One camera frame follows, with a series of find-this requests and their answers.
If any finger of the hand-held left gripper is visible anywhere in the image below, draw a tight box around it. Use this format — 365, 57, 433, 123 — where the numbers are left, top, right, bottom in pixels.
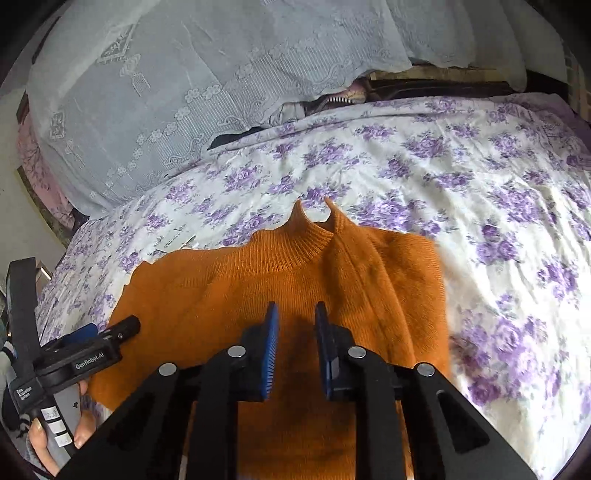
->
99, 315, 141, 344
60, 323, 100, 347

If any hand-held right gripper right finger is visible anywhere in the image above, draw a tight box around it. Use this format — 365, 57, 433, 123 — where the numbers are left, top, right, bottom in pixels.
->
315, 301, 539, 480

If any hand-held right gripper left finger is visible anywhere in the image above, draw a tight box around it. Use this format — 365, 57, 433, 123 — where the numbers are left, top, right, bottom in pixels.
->
55, 301, 280, 480

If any orange knit cardigan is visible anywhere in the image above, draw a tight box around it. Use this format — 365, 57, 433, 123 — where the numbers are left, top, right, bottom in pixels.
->
88, 198, 455, 480

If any person's left hand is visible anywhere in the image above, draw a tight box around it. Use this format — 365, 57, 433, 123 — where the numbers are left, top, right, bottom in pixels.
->
27, 378, 99, 477

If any white clothing tag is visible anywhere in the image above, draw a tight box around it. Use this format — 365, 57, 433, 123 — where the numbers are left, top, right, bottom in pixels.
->
154, 226, 197, 254

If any pink floral cloth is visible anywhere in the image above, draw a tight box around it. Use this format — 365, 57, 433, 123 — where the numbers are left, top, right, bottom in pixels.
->
16, 113, 77, 227

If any purple floral bed sheet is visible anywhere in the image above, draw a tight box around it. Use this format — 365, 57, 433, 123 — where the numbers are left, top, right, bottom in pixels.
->
34, 92, 591, 480

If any white lace cover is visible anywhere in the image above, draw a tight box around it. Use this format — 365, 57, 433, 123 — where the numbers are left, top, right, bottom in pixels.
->
25, 0, 529, 220

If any folded bedding pile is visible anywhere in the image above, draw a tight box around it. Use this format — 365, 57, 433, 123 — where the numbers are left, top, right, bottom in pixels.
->
210, 65, 568, 148

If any checkered curtain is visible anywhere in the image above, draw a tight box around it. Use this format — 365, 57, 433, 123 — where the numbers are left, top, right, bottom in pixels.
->
566, 46, 591, 125

